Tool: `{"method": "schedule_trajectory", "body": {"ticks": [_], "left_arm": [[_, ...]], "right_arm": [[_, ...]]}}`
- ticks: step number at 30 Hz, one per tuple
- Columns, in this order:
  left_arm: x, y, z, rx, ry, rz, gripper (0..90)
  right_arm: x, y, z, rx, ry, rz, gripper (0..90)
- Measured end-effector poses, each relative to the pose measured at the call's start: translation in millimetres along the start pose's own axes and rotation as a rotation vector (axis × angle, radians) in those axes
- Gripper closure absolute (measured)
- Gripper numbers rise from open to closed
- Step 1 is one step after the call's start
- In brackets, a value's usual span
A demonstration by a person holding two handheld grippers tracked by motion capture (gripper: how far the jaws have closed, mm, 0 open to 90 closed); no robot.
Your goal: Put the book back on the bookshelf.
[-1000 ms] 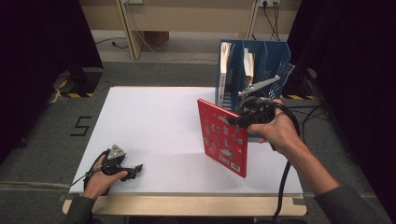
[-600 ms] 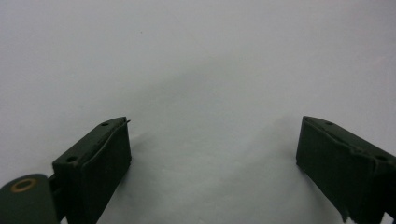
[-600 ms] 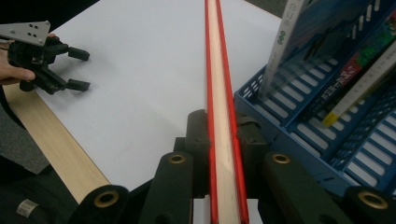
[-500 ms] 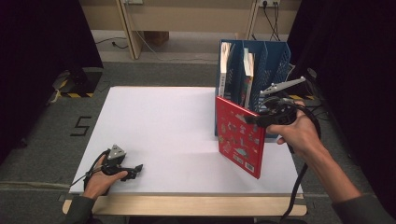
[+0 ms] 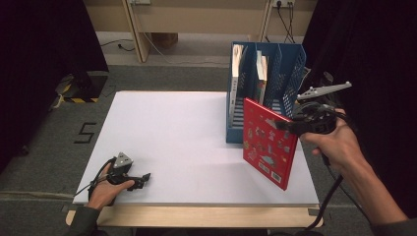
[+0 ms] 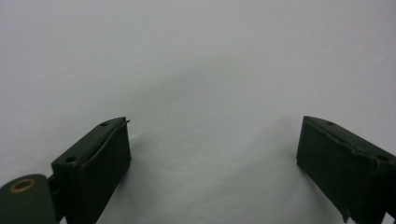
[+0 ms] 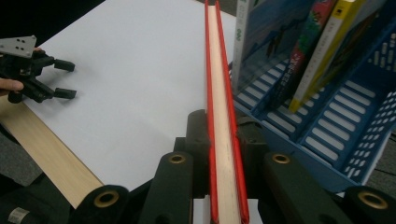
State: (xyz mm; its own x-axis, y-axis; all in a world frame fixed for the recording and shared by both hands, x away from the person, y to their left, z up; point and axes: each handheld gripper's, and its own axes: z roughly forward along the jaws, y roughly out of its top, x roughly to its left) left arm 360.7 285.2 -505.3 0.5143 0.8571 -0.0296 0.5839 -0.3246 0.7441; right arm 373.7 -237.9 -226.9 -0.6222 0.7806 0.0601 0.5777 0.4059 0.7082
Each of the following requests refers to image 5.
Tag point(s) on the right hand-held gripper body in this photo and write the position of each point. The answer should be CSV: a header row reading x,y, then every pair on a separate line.
x,y
314,118

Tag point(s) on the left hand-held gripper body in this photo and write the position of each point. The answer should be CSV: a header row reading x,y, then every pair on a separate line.
x,y
121,168

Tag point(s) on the red book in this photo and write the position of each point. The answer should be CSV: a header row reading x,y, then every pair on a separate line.
x,y
268,144

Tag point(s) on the blue plastic file rack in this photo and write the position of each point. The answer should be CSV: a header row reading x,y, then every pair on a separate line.
x,y
285,82

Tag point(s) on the white picture book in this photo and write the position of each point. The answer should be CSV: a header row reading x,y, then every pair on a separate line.
x,y
234,85

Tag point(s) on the person's left hand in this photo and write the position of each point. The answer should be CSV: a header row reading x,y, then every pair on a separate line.
x,y
105,193

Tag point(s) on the person's right hand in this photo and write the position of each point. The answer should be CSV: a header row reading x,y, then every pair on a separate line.
x,y
337,147

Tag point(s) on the black curtain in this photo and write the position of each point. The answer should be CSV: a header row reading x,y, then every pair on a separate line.
x,y
383,49
42,65

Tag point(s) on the brown cardboard box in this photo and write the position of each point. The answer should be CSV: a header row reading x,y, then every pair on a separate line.
x,y
165,40

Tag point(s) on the white wall socket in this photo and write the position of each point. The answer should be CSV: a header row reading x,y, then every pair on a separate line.
x,y
283,2

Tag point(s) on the beige wooden desk frame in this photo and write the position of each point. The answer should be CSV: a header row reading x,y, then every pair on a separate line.
x,y
203,19

